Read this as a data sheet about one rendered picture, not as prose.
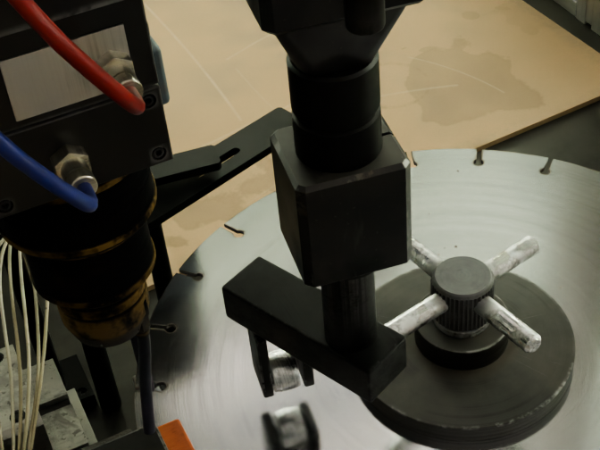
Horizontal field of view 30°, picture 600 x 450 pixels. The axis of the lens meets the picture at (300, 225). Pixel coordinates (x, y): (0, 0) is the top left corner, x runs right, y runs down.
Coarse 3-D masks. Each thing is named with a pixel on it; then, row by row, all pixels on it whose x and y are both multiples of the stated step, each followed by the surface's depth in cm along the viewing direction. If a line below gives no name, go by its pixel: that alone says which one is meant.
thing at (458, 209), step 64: (448, 192) 66; (512, 192) 65; (576, 192) 65; (192, 256) 63; (256, 256) 63; (448, 256) 62; (576, 256) 61; (192, 320) 59; (576, 320) 57; (192, 384) 56; (256, 384) 56; (320, 384) 55; (576, 384) 54; (256, 448) 53; (320, 448) 53; (384, 448) 52; (448, 448) 52; (512, 448) 52; (576, 448) 51
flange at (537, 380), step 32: (384, 288) 59; (416, 288) 58; (512, 288) 58; (384, 320) 57; (544, 320) 56; (416, 352) 55; (448, 352) 53; (480, 352) 53; (512, 352) 55; (544, 352) 55; (416, 384) 54; (448, 384) 53; (480, 384) 53; (512, 384) 53; (544, 384) 53; (416, 416) 52; (448, 416) 52; (480, 416) 52; (512, 416) 52
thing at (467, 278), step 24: (528, 240) 55; (432, 264) 54; (456, 264) 53; (480, 264) 53; (504, 264) 54; (432, 288) 53; (456, 288) 52; (480, 288) 52; (408, 312) 52; (432, 312) 52; (456, 312) 52; (480, 312) 52; (504, 312) 51; (456, 336) 54; (528, 336) 50
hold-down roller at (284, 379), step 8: (272, 352) 53; (280, 352) 53; (272, 360) 53; (280, 360) 53; (288, 360) 53; (272, 368) 52; (280, 368) 52; (288, 368) 52; (296, 368) 53; (272, 376) 53; (280, 376) 52; (288, 376) 52; (296, 376) 53; (272, 384) 54; (280, 384) 53; (288, 384) 53; (296, 384) 53
